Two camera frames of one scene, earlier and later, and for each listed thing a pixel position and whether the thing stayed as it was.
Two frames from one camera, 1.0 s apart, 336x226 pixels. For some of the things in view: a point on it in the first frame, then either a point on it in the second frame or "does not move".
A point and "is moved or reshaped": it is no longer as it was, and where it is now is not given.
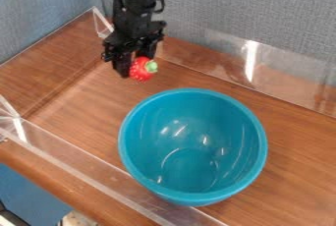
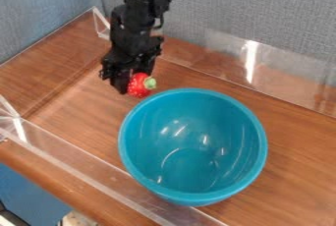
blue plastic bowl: x=194 y=144 does not move
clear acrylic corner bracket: x=104 y=27 does not move
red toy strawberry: x=140 y=69 is moved or reshaped
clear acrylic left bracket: x=12 y=123 does not move
